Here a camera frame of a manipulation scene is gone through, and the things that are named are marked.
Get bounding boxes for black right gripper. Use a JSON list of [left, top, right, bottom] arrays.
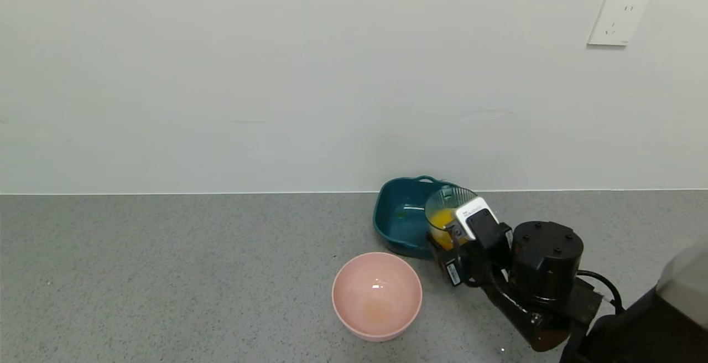
[[425, 231, 492, 287]]

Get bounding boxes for orange juice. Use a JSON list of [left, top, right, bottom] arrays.
[[430, 208, 460, 247]]

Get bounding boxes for ribbed transparent plastic cup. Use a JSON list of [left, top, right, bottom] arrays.
[[425, 186, 478, 251]]

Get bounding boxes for pink round bowl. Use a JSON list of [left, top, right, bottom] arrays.
[[332, 252, 423, 343]]

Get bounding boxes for teal square plastic basin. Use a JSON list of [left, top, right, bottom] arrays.
[[373, 176, 465, 258]]

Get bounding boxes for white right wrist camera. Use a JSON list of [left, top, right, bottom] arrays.
[[454, 197, 499, 241]]

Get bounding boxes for black camera cable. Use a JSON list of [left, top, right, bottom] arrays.
[[450, 225, 501, 291]]

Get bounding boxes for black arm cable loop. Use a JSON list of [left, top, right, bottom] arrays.
[[576, 270, 624, 315]]

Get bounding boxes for white wall socket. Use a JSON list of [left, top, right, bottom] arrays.
[[587, 0, 649, 48]]

